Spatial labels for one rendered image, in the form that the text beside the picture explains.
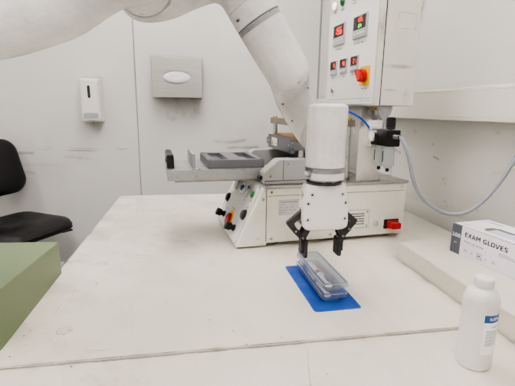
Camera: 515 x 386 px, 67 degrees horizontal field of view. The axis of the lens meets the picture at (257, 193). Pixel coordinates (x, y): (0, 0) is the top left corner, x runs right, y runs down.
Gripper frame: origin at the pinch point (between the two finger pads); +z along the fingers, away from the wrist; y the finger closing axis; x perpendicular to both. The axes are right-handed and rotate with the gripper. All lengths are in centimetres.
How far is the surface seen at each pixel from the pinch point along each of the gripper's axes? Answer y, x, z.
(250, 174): -10.1, 31.5, -11.8
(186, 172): -28.4, 30.3, -12.8
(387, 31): 28, 29, -52
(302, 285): -3.9, 0.1, 8.4
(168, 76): -35, 171, -48
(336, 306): -0.1, -10.4, 8.4
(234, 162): -14.9, 32.2, -15.1
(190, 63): -22, 172, -57
